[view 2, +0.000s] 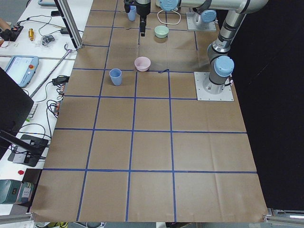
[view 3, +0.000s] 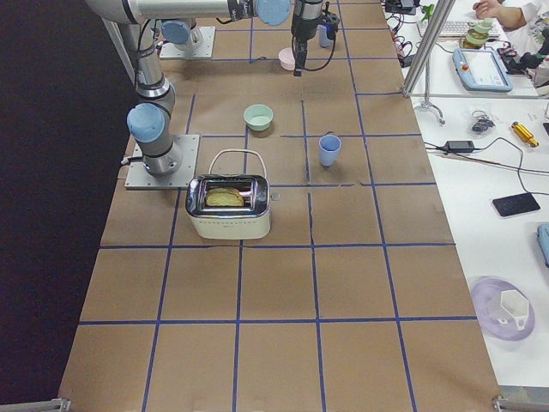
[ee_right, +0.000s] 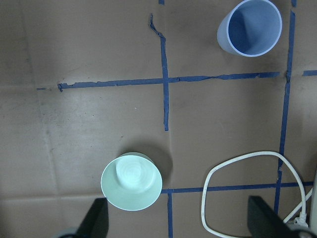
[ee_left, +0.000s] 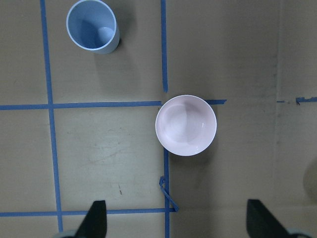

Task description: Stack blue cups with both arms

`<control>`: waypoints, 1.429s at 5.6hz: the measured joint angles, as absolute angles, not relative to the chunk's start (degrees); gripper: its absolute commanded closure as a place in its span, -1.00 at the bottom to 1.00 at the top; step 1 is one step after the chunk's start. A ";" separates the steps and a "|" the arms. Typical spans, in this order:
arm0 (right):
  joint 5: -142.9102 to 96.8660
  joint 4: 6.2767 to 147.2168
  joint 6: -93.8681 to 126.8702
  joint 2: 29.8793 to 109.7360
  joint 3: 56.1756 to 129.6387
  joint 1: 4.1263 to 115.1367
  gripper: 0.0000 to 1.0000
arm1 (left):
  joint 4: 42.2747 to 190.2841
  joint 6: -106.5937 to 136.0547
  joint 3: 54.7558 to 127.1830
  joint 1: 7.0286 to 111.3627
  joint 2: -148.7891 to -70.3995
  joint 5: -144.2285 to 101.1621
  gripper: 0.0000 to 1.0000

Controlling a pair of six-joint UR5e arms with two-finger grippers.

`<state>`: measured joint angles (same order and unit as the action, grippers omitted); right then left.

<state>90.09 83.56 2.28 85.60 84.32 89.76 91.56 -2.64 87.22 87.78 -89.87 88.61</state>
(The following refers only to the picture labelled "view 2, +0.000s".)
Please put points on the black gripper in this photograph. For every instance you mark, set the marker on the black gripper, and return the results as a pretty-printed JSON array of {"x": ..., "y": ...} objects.
[{"x": 143, "y": 10}]

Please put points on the blue plastic cup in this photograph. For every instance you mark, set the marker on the blue plastic cup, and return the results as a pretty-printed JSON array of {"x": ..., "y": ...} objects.
[
  {"x": 132, "y": 13},
  {"x": 116, "y": 76}
]

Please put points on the green bowl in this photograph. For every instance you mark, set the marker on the green bowl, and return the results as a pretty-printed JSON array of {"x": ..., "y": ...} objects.
[{"x": 161, "y": 31}]

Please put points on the pink bowl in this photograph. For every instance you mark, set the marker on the pink bowl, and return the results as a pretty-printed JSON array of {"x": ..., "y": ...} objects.
[{"x": 142, "y": 63}]

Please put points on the metal rod stand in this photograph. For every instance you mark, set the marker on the metal rod stand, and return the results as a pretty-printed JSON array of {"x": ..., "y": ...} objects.
[{"x": 68, "y": 51}]

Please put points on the blue teach pendant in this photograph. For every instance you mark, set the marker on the blue teach pendant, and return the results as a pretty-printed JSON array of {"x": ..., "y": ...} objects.
[
  {"x": 47, "y": 3},
  {"x": 22, "y": 68}
]

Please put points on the black power adapter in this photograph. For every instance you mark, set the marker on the black power adapter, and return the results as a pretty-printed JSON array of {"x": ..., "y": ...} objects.
[{"x": 60, "y": 80}]

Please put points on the yellow cylindrical tool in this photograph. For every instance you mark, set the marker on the yellow cylindrical tool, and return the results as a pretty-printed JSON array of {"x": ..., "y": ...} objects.
[{"x": 31, "y": 34}]

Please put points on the black circuit board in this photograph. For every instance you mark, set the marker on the black circuit board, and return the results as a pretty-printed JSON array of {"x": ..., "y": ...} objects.
[{"x": 12, "y": 34}]

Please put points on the black monitor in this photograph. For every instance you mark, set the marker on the black monitor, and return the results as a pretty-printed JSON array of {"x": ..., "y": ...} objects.
[{"x": 15, "y": 104}]

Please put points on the black monitor stand base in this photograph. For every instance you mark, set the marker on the black monitor stand base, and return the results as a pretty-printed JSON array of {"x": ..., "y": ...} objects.
[{"x": 28, "y": 150}]

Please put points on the green box device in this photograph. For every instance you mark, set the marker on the green box device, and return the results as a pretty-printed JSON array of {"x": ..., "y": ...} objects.
[{"x": 15, "y": 191}]

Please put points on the aluminium frame post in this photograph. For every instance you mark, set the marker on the aluminium frame post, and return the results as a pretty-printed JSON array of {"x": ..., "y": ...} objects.
[{"x": 68, "y": 19}]

